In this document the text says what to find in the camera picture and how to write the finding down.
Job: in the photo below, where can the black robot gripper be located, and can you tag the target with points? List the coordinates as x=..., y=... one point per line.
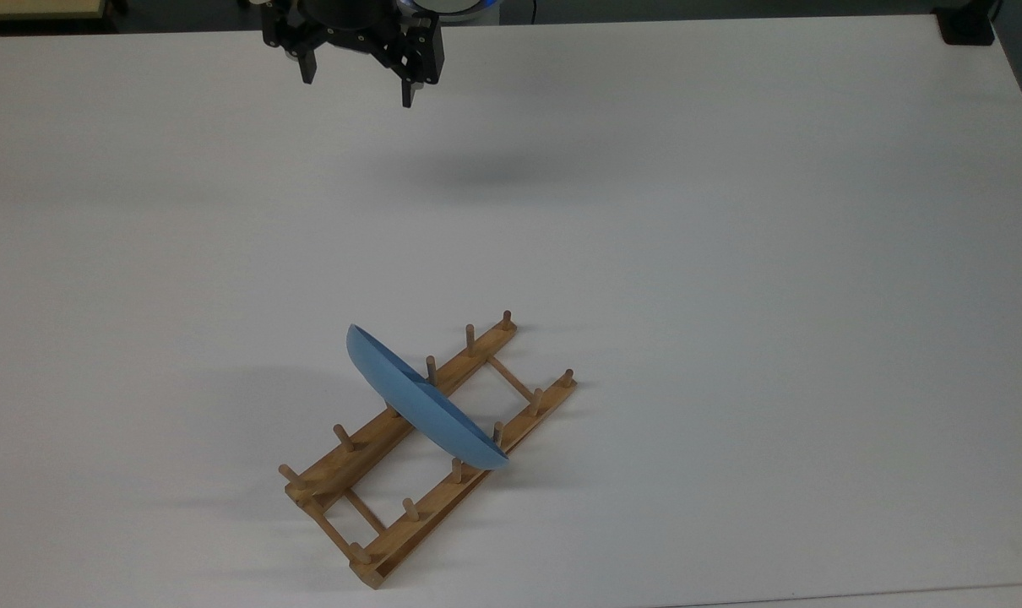
x=346, y=21

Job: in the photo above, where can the blue round plate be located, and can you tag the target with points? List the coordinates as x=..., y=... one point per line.
x=431, y=407

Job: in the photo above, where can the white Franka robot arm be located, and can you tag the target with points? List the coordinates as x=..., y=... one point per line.
x=450, y=4

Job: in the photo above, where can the wooden plate rack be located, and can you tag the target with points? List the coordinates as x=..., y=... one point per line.
x=426, y=498

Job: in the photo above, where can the light wooden board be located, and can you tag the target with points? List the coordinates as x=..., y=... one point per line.
x=29, y=8

